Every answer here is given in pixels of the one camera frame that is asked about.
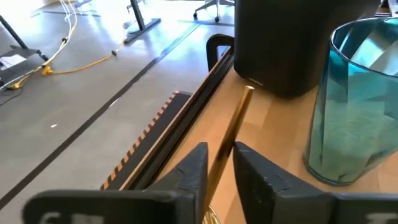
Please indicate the teal faceted drinking glass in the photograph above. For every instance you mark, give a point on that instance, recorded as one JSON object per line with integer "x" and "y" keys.
{"x": 351, "y": 124}

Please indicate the black table frame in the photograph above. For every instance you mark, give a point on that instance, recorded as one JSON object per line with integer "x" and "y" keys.
{"x": 192, "y": 105}

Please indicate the orange black hazard strip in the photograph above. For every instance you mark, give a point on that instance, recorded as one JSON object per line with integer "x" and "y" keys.
{"x": 149, "y": 140}

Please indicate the white paper sheet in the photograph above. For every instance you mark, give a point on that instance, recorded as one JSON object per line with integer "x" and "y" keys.
{"x": 11, "y": 61}

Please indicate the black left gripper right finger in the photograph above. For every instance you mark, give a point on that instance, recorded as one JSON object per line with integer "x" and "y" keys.
{"x": 273, "y": 199}

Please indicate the office chair wheeled base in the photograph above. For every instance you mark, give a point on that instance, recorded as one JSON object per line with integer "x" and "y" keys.
{"x": 214, "y": 6}

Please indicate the black desk leg foot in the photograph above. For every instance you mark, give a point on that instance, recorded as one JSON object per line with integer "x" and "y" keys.
{"x": 140, "y": 25}

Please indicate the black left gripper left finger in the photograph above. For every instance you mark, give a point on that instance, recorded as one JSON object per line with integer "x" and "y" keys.
{"x": 124, "y": 208}

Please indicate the dark desk base frame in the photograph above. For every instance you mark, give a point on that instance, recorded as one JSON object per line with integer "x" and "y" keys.
{"x": 18, "y": 51}

